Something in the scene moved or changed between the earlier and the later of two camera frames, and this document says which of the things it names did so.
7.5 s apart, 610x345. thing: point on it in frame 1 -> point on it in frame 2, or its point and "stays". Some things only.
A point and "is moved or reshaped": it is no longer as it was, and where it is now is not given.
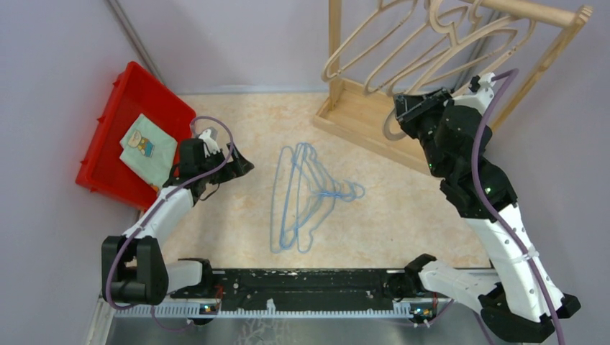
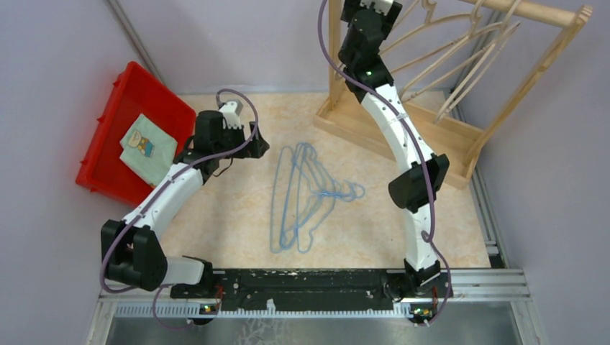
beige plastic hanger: [387, 86] -> [476, 33]
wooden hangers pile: [386, 130] -> [429, 19]
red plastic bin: [131, 154] stays
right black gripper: [416, 106] -> [349, 6]
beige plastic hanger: [327, 77] is moved or reshaped
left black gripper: [236, 168] -> [257, 146]
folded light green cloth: [149, 151] stays
